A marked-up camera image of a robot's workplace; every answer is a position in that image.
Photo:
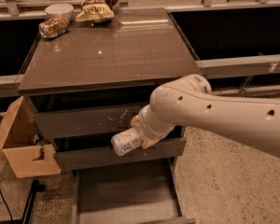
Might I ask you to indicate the grey bottom drawer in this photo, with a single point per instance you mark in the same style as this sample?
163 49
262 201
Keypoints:
142 192

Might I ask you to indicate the grey middle drawer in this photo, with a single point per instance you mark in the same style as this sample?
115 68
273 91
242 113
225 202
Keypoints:
83 152

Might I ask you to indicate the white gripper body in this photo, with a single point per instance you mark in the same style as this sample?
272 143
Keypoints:
145 125

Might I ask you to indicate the metal railing frame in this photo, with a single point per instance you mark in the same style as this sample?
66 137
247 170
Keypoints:
239 66

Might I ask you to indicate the white bowl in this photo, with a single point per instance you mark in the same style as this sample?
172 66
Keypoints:
60 10

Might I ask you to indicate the open cardboard box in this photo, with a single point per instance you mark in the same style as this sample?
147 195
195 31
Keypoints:
17 133

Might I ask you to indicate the yellow chip bag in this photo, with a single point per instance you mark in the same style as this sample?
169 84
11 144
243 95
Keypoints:
95 13

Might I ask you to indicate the crushed soda can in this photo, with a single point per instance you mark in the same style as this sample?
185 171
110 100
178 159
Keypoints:
53 27

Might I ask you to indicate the blue plastic bottle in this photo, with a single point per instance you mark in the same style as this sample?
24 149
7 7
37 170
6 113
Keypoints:
127 141

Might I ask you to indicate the grey top drawer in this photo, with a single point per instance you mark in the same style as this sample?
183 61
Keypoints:
73 114

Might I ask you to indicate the black stand leg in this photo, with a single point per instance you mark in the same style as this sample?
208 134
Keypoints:
36 187

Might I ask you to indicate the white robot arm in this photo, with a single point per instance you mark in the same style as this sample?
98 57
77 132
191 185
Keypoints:
188 102

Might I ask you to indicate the grey drawer cabinet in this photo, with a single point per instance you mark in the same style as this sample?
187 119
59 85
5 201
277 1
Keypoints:
138 47

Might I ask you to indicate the grey drawer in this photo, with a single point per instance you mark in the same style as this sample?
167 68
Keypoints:
73 114
142 192
83 152

